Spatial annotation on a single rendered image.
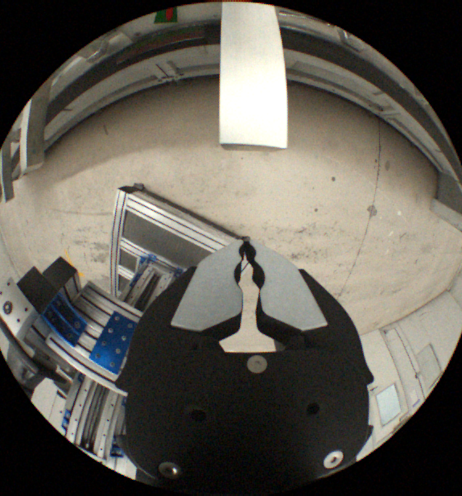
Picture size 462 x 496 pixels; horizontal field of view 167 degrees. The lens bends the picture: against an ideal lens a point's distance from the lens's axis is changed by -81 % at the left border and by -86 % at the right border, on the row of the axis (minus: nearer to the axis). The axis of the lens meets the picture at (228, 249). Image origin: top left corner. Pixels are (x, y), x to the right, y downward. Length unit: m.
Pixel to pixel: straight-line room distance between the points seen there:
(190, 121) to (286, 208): 0.77
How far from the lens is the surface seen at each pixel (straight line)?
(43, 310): 0.51
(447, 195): 2.52
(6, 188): 0.49
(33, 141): 0.26
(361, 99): 1.18
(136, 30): 0.41
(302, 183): 1.02
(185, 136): 0.99
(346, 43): 0.44
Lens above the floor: 0.93
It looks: 59 degrees down
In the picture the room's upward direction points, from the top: 174 degrees counter-clockwise
